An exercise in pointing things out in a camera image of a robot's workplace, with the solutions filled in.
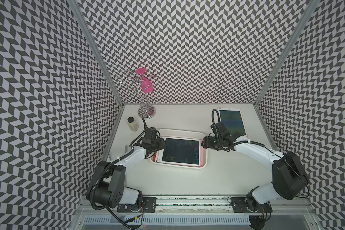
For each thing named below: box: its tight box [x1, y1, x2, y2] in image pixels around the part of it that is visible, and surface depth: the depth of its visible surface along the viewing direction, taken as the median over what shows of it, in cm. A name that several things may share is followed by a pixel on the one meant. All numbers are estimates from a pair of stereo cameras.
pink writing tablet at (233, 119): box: [217, 107, 248, 138], surface depth 111 cm
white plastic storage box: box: [149, 128, 208, 170], surface depth 90 cm
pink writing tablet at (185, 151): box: [152, 137, 204, 168], surface depth 91 cm
